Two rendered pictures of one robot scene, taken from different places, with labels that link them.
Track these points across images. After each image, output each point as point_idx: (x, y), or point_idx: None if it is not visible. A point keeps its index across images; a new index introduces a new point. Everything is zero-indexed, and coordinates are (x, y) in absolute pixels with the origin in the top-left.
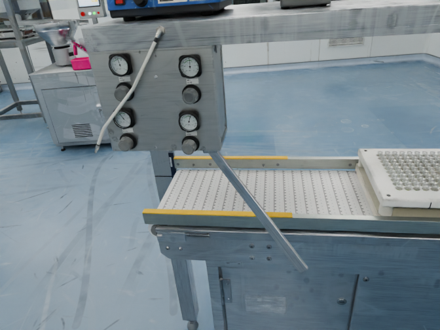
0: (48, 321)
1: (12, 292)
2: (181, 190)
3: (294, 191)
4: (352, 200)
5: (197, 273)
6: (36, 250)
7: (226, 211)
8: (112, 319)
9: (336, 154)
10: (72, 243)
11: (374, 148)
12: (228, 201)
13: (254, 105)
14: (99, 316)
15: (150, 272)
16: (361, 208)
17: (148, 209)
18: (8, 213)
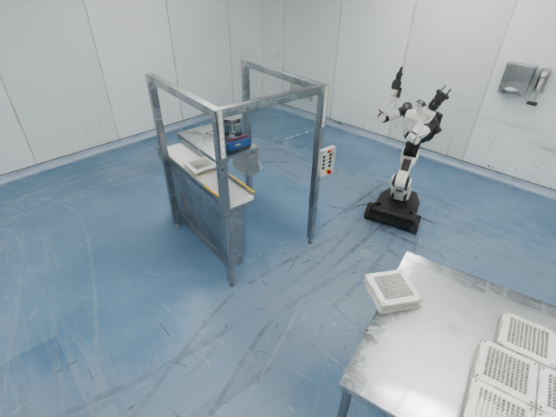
0: (282, 333)
1: (293, 371)
2: (236, 198)
3: (216, 184)
4: (212, 176)
5: (204, 303)
6: (266, 405)
7: (240, 182)
8: (256, 311)
9: (2, 315)
10: (241, 389)
11: (193, 170)
12: (232, 189)
13: None
14: (260, 316)
15: (221, 322)
16: (214, 174)
17: (252, 191)
18: None
